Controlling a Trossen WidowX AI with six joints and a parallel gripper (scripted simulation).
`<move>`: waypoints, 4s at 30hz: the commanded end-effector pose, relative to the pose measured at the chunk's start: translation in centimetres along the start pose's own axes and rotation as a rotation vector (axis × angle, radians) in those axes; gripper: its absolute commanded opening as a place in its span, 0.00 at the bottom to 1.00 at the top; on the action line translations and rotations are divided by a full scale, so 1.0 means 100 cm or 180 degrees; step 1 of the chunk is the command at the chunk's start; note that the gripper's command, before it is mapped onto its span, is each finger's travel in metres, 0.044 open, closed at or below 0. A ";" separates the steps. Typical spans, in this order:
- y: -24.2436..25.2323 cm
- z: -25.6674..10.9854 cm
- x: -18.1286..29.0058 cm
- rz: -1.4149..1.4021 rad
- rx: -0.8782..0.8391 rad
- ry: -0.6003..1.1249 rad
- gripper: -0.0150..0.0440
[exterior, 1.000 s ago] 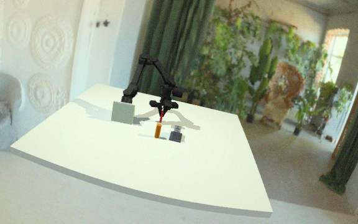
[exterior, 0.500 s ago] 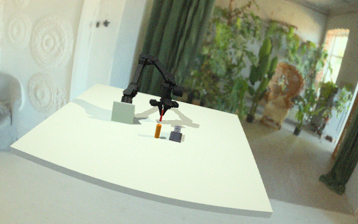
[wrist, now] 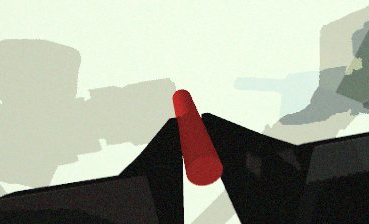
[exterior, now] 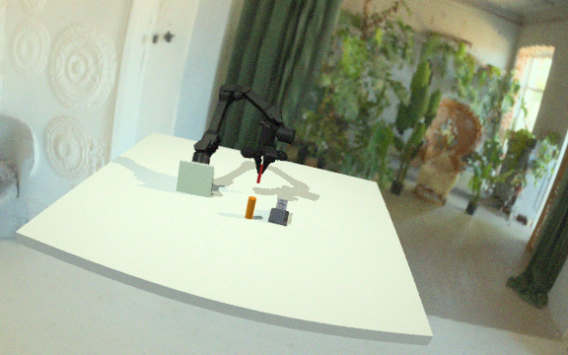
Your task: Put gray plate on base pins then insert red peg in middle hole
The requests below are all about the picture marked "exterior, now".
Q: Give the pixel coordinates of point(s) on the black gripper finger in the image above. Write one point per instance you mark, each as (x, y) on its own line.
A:
(257, 163)
(265, 165)

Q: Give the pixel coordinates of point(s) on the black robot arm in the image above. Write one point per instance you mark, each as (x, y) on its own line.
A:
(208, 144)

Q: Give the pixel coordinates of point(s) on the orange cylinder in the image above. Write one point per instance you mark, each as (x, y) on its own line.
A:
(250, 207)

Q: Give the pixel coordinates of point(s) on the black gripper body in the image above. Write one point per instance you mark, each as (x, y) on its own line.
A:
(247, 152)

